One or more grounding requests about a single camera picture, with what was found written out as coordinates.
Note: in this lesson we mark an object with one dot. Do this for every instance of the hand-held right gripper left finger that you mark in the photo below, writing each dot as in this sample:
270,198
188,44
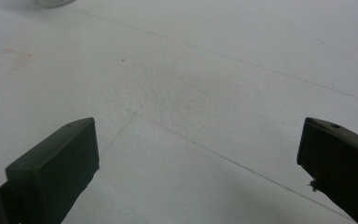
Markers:
52,168

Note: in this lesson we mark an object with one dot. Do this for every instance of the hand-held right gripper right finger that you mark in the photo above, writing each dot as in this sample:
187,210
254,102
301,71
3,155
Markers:
341,161

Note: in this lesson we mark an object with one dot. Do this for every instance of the clear glass jar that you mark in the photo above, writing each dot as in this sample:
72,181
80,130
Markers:
53,2

